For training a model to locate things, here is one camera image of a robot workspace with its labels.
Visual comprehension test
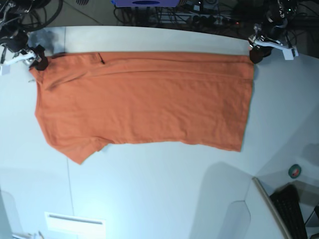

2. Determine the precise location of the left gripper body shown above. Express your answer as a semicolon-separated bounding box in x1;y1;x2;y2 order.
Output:
253;16;288;45

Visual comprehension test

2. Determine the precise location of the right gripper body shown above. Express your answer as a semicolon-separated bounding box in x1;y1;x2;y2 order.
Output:
4;30;45;56

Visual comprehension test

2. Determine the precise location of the orange t-shirt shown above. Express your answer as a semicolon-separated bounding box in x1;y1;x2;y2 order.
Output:
30;52;254;164

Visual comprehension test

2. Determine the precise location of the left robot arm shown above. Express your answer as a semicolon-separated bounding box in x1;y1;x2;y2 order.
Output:
248;0;305;64

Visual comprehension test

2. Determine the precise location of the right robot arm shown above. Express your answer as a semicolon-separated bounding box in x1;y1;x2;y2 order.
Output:
0;0;63;75

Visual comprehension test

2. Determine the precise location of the green tape roll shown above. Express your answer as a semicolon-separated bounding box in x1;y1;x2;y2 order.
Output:
288;164;302;179

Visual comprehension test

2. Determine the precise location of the black keyboard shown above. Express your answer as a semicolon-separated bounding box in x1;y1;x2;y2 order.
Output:
270;184;308;239

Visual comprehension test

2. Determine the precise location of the white paper sheet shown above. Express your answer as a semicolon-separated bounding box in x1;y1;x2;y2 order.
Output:
44;212;106;239

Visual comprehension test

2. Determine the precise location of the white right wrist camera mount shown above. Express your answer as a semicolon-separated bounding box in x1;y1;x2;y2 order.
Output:
0;47;42;76

